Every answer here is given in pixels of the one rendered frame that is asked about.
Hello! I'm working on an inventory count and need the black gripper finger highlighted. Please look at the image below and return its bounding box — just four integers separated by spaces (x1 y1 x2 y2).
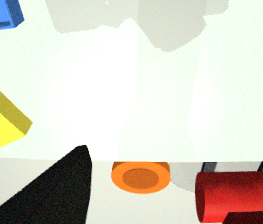
0 145 92 224

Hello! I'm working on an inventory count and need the blue rectangular tray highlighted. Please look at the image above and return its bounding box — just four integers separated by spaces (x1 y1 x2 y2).
0 0 25 30

